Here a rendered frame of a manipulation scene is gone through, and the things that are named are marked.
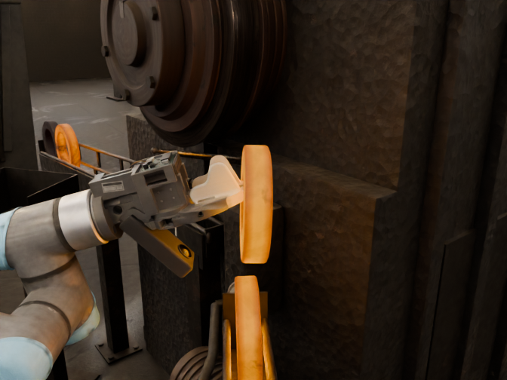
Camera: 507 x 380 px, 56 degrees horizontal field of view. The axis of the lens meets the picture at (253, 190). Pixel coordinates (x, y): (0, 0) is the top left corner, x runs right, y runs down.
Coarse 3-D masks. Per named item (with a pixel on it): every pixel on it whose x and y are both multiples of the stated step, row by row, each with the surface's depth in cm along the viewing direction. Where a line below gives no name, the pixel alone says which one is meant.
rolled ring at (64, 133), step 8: (56, 128) 181; (64, 128) 174; (56, 136) 183; (64, 136) 175; (72, 136) 174; (56, 144) 185; (64, 144) 186; (72, 144) 173; (64, 152) 186; (72, 152) 173; (64, 160) 184; (72, 160) 174; (80, 160) 176; (72, 168) 177
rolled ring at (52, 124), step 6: (48, 126) 190; (54, 126) 189; (42, 132) 199; (48, 132) 197; (54, 132) 187; (48, 138) 199; (54, 138) 187; (48, 144) 200; (54, 144) 188; (48, 150) 199; (54, 150) 201; (54, 156) 192
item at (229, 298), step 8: (224, 296) 78; (232, 296) 78; (264, 296) 78; (224, 304) 78; (232, 304) 78; (264, 304) 78; (224, 312) 78; (232, 312) 78; (264, 312) 79; (232, 320) 79; (232, 328) 79; (232, 336) 79; (232, 344) 80
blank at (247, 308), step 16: (240, 288) 67; (256, 288) 67; (240, 304) 65; (256, 304) 65; (240, 320) 63; (256, 320) 63; (240, 336) 63; (256, 336) 63; (240, 352) 63; (256, 352) 63; (240, 368) 63; (256, 368) 63
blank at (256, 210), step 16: (256, 160) 58; (256, 176) 57; (256, 192) 56; (272, 192) 57; (240, 208) 70; (256, 208) 56; (240, 224) 69; (256, 224) 56; (240, 240) 68; (256, 240) 57; (256, 256) 59
